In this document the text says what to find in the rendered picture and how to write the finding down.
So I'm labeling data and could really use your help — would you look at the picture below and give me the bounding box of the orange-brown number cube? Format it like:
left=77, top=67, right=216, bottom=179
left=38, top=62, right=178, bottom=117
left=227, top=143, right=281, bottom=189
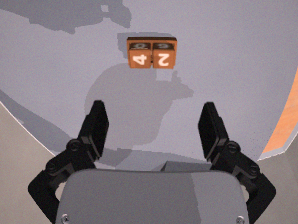
left=152, top=43, right=175, bottom=69
left=129, top=43, right=151, bottom=68

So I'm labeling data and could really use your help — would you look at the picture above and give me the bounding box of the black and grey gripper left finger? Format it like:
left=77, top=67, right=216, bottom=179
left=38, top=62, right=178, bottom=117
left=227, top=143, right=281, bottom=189
left=28, top=100, right=109, bottom=224

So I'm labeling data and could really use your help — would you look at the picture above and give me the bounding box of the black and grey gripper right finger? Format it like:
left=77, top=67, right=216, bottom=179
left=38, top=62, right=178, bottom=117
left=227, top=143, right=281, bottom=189
left=198, top=102, right=276, bottom=224

